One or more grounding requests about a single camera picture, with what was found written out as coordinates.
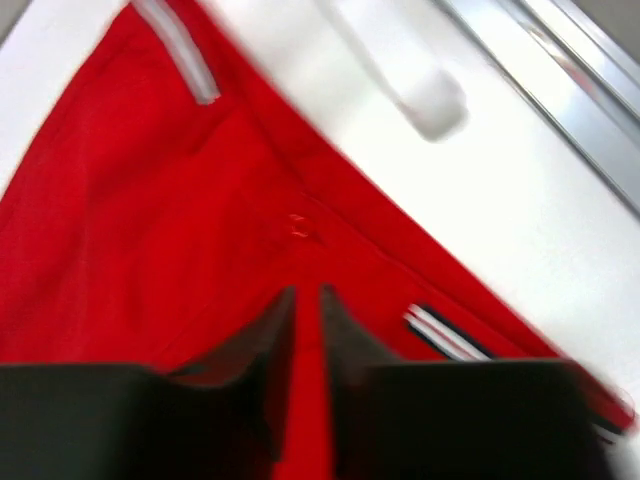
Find red trousers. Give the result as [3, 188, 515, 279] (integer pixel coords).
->
[0, 0, 639, 480]

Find aluminium table edge rail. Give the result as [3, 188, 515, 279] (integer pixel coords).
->
[438, 1, 639, 212]

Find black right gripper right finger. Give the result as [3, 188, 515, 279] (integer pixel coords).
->
[320, 286, 630, 479]

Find white metal clothes rack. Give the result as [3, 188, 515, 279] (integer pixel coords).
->
[323, 1, 467, 142]

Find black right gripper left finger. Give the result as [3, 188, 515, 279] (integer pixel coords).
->
[1, 287, 296, 479]

